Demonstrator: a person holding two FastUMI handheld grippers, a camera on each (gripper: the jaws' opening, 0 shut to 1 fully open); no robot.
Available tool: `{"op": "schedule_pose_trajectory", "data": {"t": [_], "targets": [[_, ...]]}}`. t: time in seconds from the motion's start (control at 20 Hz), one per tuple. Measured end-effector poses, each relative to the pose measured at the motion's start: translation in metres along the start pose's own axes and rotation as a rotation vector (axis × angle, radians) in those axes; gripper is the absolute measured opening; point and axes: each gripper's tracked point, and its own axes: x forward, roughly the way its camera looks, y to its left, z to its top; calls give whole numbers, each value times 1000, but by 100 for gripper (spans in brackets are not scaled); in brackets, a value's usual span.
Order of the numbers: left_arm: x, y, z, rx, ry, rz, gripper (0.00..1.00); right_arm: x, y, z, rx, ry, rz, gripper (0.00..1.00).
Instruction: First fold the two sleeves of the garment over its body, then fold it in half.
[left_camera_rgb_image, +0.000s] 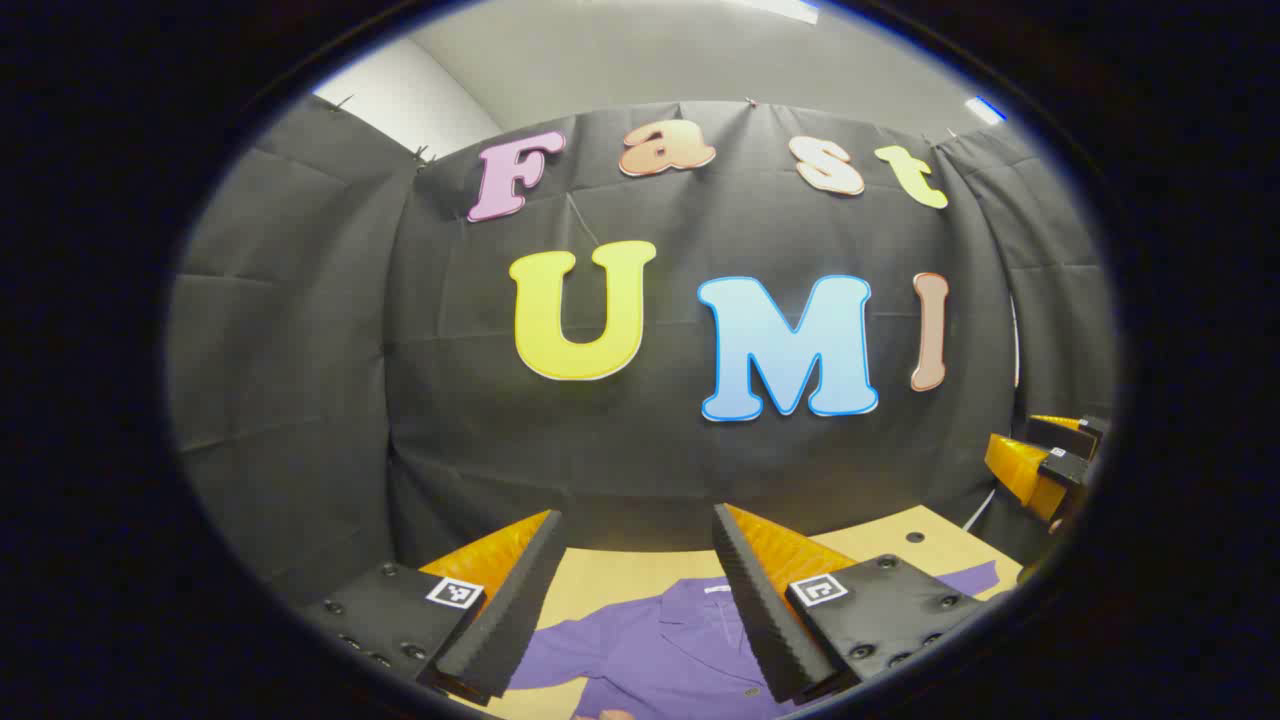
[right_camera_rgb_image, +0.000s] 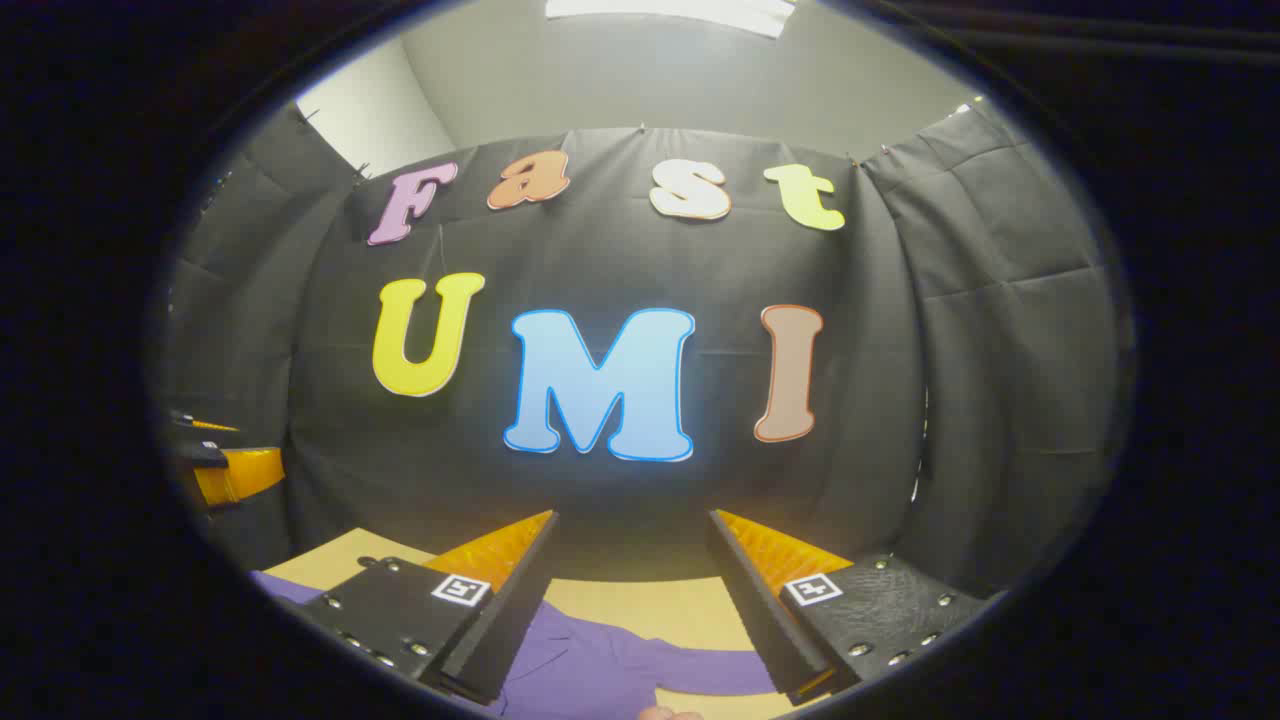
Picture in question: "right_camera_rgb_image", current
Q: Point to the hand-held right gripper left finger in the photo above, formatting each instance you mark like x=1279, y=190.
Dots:
x=510, y=620

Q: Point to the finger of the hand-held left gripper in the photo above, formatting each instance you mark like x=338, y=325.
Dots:
x=240, y=473
x=200, y=423

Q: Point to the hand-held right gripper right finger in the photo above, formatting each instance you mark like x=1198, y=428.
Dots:
x=760, y=610

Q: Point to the purple button cardigan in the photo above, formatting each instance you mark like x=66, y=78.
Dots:
x=590, y=670

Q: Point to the black backdrop cloth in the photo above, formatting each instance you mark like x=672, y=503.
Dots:
x=620, y=250

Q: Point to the white ceiling light panel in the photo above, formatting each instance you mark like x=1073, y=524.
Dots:
x=670, y=12

